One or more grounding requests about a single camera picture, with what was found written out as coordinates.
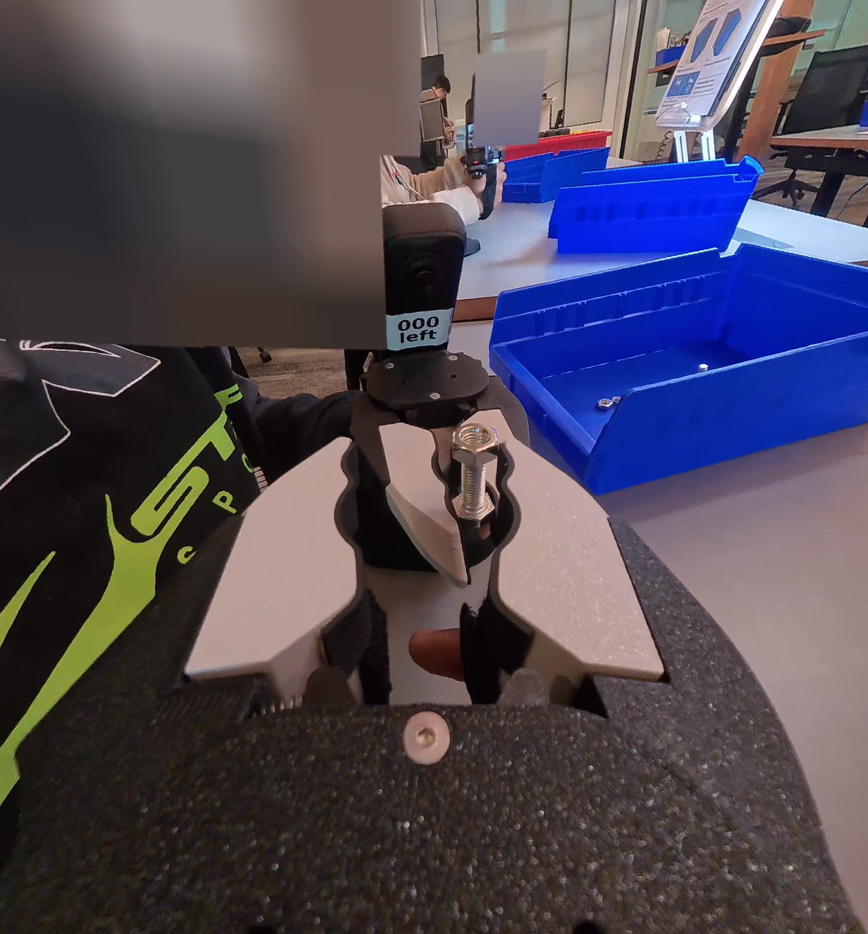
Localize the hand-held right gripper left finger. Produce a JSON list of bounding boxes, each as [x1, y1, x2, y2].
[[184, 436, 368, 699]]

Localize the printed instruction sheet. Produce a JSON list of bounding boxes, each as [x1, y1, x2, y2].
[[660, 0, 774, 119]]

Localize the person's right hand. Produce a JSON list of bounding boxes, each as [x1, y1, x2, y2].
[[409, 626, 468, 683]]

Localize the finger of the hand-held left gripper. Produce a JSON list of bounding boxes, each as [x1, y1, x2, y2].
[[379, 425, 473, 587]]

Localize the large silver hex bolt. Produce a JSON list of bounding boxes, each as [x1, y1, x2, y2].
[[447, 452, 499, 523]]

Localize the white document stand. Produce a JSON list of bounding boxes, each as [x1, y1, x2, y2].
[[655, 98, 719, 165]]

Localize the black office chair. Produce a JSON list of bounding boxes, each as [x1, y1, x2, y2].
[[753, 40, 868, 209]]

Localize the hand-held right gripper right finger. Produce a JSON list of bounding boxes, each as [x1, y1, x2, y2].
[[481, 436, 667, 705]]

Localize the red plastic bin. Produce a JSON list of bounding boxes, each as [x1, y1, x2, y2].
[[505, 130, 613, 163]]

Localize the person's left forearm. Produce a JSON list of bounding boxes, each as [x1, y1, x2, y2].
[[248, 390, 356, 479]]

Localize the wooden office desk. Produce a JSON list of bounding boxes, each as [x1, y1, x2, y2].
[[769, 124, 868, 231], [454, 157, 868, 323]]

